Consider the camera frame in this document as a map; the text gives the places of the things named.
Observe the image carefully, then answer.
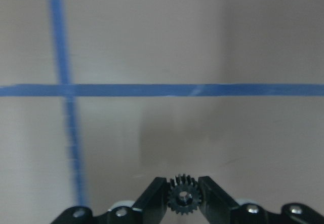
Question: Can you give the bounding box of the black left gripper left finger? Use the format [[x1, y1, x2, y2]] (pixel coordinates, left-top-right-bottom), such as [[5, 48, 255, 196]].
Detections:
[[52, 177, 168, 224]]

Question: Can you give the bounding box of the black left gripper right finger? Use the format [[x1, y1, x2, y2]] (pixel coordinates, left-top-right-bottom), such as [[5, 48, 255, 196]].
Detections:
[[198, 176, 323, 223]]

